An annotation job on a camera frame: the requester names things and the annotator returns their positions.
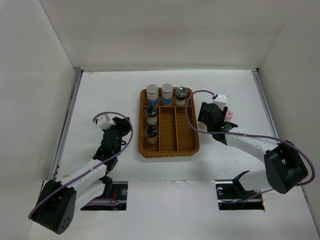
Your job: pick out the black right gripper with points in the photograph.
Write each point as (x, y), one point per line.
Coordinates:
(201, 115)

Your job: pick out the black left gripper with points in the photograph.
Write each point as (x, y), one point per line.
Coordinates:
(122, 125)

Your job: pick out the pink lid seasoning jar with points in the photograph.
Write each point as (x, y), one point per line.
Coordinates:
(228, 116)

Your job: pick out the black cap spice jar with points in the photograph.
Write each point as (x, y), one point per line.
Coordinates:
(152, 134)

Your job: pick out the blue label jar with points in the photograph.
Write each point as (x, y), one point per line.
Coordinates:
(152, 93)
(167, 94)

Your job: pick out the yellow lid seasoning jar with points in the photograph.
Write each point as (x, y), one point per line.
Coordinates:
(202, 125)

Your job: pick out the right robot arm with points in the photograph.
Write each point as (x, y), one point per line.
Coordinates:
(283, 166)

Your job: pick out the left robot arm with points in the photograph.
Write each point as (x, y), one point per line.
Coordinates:
(60, 199)

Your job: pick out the brown wicker divided basket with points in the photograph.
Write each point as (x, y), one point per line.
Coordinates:
(175, 136)

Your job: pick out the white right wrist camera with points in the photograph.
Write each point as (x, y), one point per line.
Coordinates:
(220, 100)

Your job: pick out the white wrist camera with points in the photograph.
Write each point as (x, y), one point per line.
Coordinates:
(103, 121)
(220, 100)

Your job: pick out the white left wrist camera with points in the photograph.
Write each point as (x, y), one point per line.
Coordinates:
(103, 121)

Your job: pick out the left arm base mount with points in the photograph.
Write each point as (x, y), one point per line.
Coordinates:
(113, 198)

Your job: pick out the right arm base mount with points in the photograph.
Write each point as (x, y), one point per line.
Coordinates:
(231, 196)

